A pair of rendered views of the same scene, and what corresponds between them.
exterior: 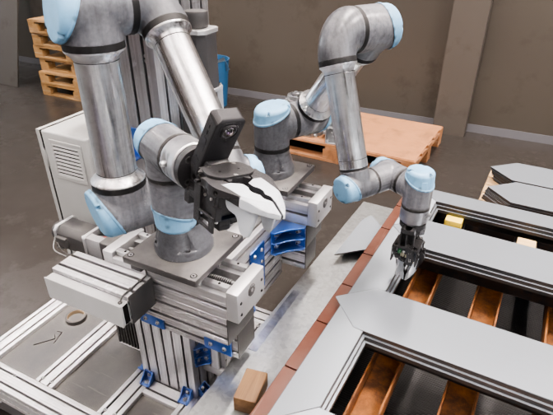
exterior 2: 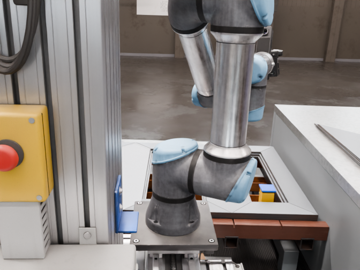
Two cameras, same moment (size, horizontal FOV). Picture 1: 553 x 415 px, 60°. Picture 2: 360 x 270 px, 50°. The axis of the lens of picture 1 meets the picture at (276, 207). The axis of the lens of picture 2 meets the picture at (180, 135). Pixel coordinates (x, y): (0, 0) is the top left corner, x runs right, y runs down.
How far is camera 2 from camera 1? 1.82 m
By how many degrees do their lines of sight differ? 104
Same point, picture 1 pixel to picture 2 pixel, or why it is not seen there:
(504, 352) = (126, 165)
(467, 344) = (128, 172)
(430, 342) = (135, 180)
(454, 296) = not seen: hidden behind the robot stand
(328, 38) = not seen: hidden behind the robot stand
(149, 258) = (206, 229)
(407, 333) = (133, 186)
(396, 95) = not seen: outside the picture
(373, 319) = (129, 197)
